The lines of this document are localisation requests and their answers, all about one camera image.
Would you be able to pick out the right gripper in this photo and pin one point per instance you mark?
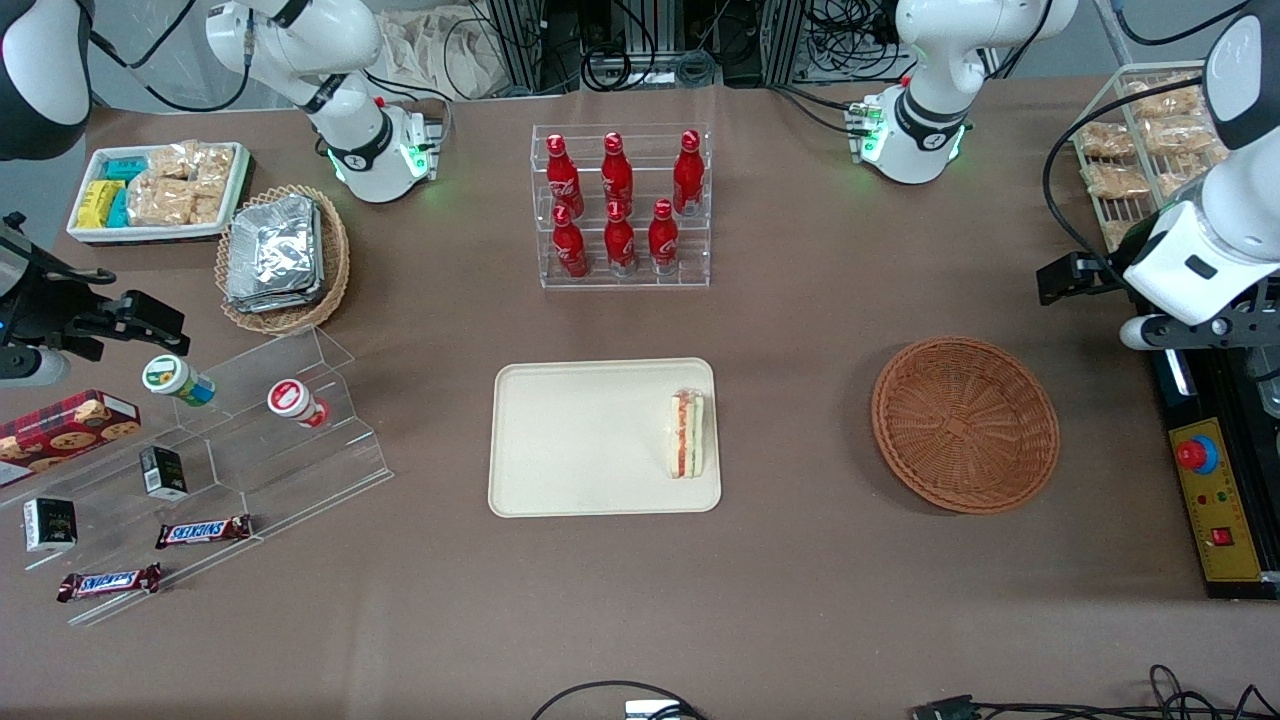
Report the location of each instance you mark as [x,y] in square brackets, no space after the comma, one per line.
[42,307]

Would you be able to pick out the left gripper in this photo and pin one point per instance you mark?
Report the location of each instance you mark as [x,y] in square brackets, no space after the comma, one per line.
[1097,276]

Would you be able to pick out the triangle sandwich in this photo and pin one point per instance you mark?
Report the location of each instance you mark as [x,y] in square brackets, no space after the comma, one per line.
[686,435]

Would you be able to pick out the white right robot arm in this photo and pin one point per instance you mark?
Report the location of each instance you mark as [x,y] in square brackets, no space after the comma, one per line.
[300,40]

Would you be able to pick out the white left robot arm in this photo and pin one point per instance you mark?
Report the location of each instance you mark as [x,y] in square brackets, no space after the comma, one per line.
[930,60]

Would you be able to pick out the white rectangular snack tray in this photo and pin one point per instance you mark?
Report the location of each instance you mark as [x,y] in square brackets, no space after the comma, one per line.
[150,234]

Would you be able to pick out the oval tan wicker basket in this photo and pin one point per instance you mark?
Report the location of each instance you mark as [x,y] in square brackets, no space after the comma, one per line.
[290,318]

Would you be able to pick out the round brown wicker basket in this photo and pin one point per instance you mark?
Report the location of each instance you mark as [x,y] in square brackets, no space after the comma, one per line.
[965,425]

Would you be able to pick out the beige plastic tray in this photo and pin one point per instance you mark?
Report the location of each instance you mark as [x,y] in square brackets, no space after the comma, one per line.
[590,440]

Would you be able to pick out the green lid snack cup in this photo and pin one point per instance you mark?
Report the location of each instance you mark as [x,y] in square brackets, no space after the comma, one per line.
[165,375]

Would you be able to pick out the teal snack pack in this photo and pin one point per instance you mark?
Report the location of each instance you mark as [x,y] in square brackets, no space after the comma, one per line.
[119,208]
[124,169]

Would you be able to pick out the clear bag of rice crackers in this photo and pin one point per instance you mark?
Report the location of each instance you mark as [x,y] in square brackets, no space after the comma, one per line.
[216,168]
[172,160]
[170,202]

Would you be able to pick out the yellow snack pack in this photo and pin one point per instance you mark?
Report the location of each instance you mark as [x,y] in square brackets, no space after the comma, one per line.
[97,204]

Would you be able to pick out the red cookie box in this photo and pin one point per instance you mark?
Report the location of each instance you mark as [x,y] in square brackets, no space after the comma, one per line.
[60,430]

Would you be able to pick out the silver foil pouch stack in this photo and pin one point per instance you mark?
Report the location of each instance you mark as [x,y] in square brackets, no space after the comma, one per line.
[270,250]

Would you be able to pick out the small black carton box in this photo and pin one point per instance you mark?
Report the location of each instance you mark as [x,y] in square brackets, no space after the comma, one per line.
[50,525]
[162,472]

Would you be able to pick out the red lid snack cup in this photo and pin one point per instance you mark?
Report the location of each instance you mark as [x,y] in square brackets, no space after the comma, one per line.
[288,398]

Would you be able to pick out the brown snickers bar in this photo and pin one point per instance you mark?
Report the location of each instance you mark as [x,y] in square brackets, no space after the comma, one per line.
[200,532]
[108,583]

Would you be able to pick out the clear plastic container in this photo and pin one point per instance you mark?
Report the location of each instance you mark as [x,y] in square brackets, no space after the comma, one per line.
[1268,385]

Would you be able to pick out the clear acrylic stepped shelf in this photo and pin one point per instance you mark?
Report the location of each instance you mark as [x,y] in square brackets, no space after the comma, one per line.
[340,470]

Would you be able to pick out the black yellow control box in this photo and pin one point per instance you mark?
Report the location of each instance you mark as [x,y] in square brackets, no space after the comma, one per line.
[1215,520]

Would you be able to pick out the clear acrylic bottle rack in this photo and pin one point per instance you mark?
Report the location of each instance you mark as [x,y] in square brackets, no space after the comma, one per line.
[700,270]

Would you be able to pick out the red cola bottle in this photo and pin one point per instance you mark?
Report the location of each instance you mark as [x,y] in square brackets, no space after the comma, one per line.
[570,250]
[563,180]
[620,245]
[617,178]
[687,180]
[663,240]

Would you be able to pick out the beige cloth bag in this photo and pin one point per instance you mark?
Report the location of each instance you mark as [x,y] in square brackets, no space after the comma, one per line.
[440,50]

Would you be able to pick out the aluminium frame post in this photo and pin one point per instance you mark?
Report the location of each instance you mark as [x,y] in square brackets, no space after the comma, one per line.
[515,45]
[785,40]

